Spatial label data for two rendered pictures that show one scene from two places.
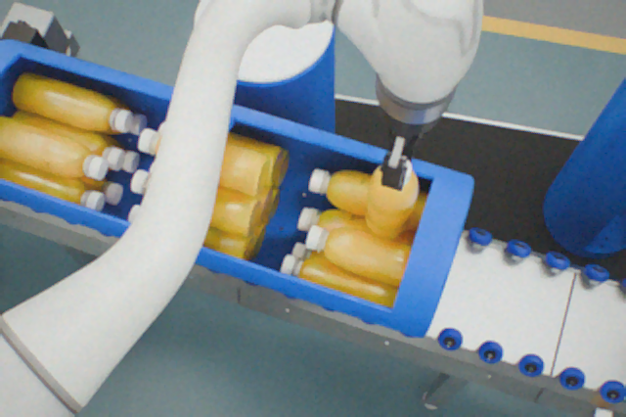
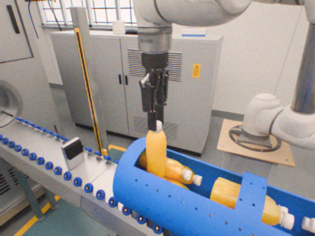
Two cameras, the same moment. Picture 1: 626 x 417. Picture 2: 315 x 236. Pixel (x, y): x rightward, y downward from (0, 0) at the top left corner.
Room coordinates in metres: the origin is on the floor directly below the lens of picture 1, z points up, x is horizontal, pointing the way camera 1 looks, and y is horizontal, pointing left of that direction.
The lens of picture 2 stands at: (0.96, -0.05, 1.67)
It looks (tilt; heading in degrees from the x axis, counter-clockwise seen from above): 30 degrees down; 187
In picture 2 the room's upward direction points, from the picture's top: straight up
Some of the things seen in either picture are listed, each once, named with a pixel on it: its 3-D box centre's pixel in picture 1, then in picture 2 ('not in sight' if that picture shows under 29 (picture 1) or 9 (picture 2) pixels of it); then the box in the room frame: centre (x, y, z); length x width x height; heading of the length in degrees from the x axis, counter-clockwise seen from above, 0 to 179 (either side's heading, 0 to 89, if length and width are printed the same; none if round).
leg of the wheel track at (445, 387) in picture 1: (447, 385); not in sight; (0.25, -0.32, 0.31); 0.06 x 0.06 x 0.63; 67
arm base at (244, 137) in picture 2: not in sight; (251, 132); (-0.08, 0.39, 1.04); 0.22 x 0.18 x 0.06; 74
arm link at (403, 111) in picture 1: (416, 79); (154, 40); (0.42, -0.13, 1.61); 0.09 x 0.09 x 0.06
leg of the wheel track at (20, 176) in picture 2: not in sight; (30, 195); (-0.01, -1.28, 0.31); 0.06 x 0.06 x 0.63; 67
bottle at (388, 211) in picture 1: (391, 197); (156, 151); (0.43, -0.13, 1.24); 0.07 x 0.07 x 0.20
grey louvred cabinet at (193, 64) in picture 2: not in sight; (134, 90); (-1.56, -0.71, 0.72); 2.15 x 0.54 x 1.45; 75
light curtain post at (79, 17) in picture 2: not in sight; (101, 139); (-0.16, -0.62, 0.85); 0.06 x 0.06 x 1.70; 67
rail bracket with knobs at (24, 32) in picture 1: (23, 52); not in sight; (0.93, 0.58, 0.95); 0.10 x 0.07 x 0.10; 157
